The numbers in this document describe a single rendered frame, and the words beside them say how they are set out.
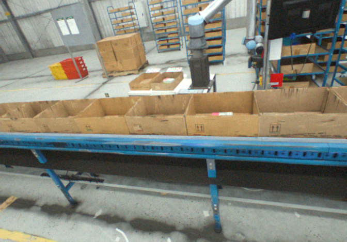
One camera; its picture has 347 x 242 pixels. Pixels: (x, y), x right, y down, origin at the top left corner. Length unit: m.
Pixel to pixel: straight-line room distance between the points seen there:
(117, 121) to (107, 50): 4.92
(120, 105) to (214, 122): 0.82
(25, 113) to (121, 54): 4.08
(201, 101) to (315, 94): 0.67
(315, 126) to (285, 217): 0.99
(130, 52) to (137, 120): 4.66
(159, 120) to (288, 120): 0.69
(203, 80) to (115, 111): 1.00
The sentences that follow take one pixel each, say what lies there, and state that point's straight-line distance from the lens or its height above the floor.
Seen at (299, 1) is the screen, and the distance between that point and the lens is 1.68.
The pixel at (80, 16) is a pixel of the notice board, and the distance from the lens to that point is 5.82.
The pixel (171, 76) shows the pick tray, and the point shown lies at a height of 0.79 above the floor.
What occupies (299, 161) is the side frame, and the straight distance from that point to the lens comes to 1.18.
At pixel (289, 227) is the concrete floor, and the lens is 1.90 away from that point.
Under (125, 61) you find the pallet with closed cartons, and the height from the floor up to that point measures 0.42.
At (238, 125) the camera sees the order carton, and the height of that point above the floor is 0.99.
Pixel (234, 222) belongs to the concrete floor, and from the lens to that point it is 1.84.
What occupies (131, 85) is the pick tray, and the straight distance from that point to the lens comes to 2.44.
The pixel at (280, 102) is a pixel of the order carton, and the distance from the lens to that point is 1.36.
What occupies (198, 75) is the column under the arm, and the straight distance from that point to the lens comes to 2.09.
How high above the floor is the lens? 1.60
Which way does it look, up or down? 29 degrees down
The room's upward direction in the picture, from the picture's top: 11 degrees counter-clockwise
